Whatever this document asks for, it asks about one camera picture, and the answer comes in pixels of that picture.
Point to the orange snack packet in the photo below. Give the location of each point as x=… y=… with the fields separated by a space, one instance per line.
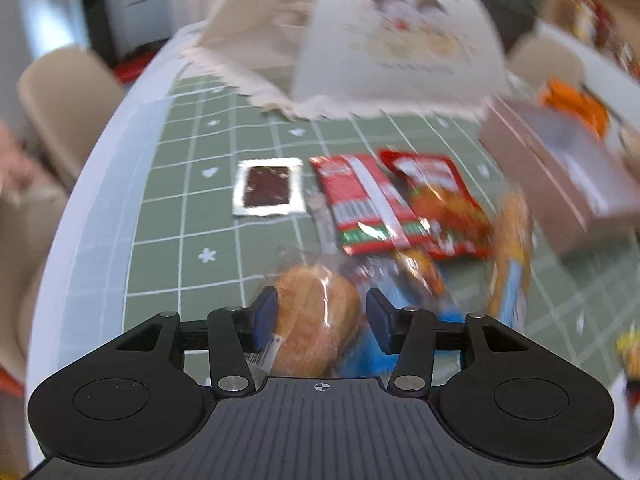
x=580 y=105

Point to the round bread bun packet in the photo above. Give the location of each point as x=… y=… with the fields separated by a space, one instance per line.
x=315 y=320

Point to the beige chair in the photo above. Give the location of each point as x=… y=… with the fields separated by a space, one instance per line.
x=545 y=60
x=65 y=105
x=30 y=270

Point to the long bread stick packet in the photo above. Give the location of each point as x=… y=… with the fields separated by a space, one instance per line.
x=510 y=260

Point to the red roast duck snack packet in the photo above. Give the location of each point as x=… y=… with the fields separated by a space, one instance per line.
x=440 y=200

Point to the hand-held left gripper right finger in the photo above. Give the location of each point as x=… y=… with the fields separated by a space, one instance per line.
x=380 y=322

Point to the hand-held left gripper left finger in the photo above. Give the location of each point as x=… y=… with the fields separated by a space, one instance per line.
x=265 y=317

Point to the red green striped snack packet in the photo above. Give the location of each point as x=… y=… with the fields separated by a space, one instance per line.
x=350 y=195

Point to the beige lace-edged cloth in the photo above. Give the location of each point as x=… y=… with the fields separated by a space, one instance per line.
x=250 y=40

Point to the silver packet with dark snack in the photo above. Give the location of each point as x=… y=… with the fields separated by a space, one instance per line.
x=267 y=187

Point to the thin clear snack packet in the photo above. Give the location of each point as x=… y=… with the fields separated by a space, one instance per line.
x=320 y=220

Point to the white cabinet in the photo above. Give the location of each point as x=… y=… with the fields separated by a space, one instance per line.
x=145 y=10

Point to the pink cardboard box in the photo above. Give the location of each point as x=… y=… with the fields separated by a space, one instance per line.
x=550 y=185

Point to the shelf with packets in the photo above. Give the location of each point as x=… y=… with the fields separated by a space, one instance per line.
x=590 y=15

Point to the green checked table mat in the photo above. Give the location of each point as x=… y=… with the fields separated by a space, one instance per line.
x=200 y=220

